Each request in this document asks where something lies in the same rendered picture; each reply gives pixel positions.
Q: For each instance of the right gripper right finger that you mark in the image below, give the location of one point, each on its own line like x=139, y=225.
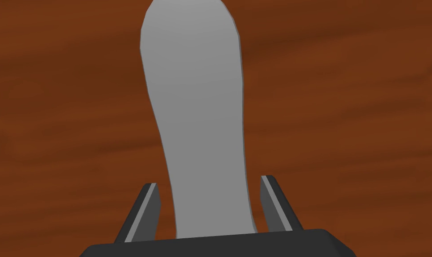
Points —
x=277, y=208

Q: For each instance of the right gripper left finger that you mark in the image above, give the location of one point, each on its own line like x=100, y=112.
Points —
x=142, y=214

